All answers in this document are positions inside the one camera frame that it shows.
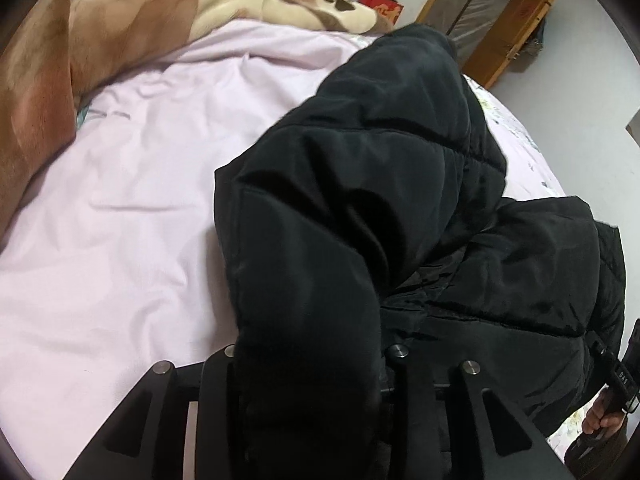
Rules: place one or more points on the red gift box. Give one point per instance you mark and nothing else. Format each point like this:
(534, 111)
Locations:
(389, 9)

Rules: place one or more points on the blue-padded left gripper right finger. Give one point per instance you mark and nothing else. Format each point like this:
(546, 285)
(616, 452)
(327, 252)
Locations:
(446, 418)

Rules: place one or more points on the pink floral bed duvet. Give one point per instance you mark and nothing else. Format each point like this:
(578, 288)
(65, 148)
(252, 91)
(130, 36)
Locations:
(113, 260)

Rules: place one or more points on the hanging bags on door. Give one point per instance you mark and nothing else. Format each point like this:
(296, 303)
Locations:
(530, 50)

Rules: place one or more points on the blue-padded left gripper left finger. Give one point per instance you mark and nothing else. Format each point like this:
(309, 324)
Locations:
(144, 437)

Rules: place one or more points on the brown dog print blanket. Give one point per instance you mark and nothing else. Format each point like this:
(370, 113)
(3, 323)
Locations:
(64, 49)

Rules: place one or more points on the person's right hand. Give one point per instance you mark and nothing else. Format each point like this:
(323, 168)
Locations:
(600, 417)

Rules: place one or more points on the wooden door frame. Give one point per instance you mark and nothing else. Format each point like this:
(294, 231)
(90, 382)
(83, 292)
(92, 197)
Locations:
(487, 34)

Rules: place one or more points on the black puffer jacket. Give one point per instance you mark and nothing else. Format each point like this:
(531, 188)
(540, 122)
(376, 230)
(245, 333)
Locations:
(372, 215)

